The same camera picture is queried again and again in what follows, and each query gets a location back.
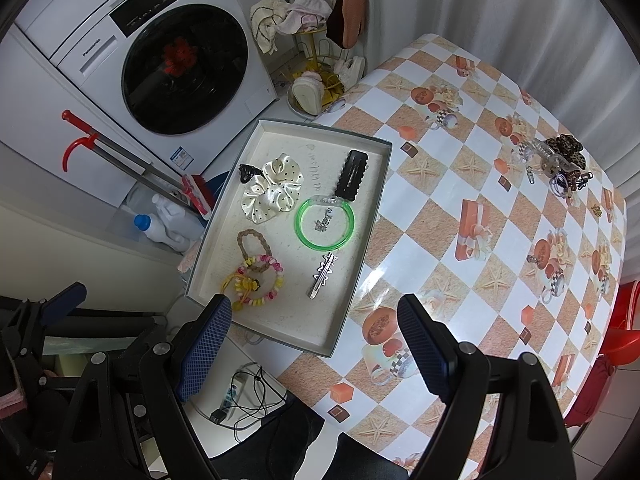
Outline person's left leg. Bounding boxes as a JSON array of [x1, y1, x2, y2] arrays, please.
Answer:
[[235, 400, 326, 480]]

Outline brown slipper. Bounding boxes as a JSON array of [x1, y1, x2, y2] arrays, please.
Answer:
[[334, 0, 368, 48], [326, 7, 351, 47]]

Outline pink cloth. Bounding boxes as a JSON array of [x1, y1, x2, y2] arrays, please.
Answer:
[[277, 0, 333, 36]]

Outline gold wire rack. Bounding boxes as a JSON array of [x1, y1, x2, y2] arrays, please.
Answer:
[[287, 0, 351, 106]]

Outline white power strip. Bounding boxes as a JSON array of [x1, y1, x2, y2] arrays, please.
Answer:
[[220, 372, 248, 411]]

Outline black scalloped snap clip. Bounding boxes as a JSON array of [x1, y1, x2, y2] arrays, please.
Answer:
[[334, 149, 370, 202]]

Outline leopard print hair claw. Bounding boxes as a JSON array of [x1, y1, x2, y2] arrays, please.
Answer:
[[544, 134, 587, 170]]

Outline small black claw clip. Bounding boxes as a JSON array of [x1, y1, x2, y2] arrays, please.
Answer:
[[237, 162, 263, 186]]

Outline silver zigzag hair clip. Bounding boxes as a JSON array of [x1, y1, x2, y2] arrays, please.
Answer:
[[306, 252, 340, 301]]

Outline white fluffy slipper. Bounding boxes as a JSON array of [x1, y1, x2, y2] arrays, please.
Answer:
[[291, 71, 325, 116], [334, 56, 366, 86]]

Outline pastel spiral hair tie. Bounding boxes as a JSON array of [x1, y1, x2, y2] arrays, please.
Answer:
[[235, 255, 285, 311]]

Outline brown braided hair tie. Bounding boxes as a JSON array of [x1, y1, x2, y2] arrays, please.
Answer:
[[236, 229, 273, 273]]

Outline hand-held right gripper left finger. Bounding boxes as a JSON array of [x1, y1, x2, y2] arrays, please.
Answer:
[[60, 294, 233, 480]]

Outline white plastic bottle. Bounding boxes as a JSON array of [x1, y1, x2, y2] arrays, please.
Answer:
[[150, 192, 201, 226]]

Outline red handled mop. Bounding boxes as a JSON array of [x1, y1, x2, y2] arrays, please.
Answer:
[[61, 109, 216, 218]]

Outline cream cloth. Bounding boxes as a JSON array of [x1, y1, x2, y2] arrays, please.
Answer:
[[249, 0, 291, 56]]

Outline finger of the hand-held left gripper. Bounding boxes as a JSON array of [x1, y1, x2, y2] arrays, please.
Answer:
[[45, 310, 168, 341], [0, 282, 88, 361]]

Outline silver charm chain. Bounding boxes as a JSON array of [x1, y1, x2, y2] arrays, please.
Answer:
[[309, 207, 335, 233]]

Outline white curtain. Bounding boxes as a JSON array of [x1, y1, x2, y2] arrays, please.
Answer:
[[360, 0, 640, 281]]

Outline power strip with cables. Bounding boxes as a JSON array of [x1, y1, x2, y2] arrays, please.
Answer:
[[210, 365, 288, 431]]

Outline person's right leg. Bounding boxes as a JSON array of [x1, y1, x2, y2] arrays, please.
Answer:
[[335, 432, 416, 480]]

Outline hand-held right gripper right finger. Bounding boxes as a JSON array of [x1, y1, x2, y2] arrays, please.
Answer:
[[396, 294, 573, 480]]

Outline grey shallow tray box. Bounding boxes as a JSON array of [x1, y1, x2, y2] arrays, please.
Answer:
[[186, 118, 393, 359]]

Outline cream polka dot scrunchie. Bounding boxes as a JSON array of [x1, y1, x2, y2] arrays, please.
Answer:
[[240, 155, 304, 225]]

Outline dark red cloth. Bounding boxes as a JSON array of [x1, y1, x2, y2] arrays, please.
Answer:
[[565, 355, 618, 428]]

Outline white bottle blue cap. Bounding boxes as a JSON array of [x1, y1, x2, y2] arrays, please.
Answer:
[[132, 212, 193, 253]]

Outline green plastic bangle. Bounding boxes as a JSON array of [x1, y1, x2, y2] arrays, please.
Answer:
[[295, 194, 357, 251]]

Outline person's leg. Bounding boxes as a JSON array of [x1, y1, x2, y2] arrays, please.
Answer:
[[235, 400, 326, 480], [335, 432, 416, 480]]

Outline white washing machine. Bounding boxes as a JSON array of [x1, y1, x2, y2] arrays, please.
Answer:
[[14, 0, 281, 188]]

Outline red plastic stool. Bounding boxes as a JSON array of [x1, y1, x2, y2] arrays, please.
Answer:
[[597, 280, 640, 366]]

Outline clear large claw clip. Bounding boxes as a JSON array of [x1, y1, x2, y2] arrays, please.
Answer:
[[520, 140, 576, 173]]

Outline yellow beaded hair tie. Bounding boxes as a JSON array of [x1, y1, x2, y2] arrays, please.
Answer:
[[220, 270, 261, 306]]

